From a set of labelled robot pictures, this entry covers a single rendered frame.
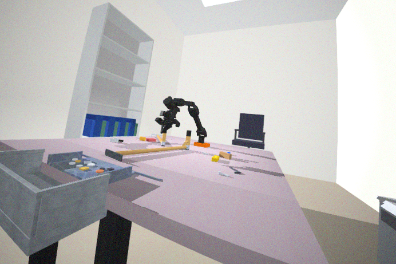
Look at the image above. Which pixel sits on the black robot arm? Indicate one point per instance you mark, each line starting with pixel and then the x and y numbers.
pixel 172 105

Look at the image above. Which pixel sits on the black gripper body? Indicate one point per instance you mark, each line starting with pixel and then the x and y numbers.
pixel 170 121

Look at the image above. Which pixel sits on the long scraper with wooden handle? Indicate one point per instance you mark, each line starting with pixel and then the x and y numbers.
pixel 118 154

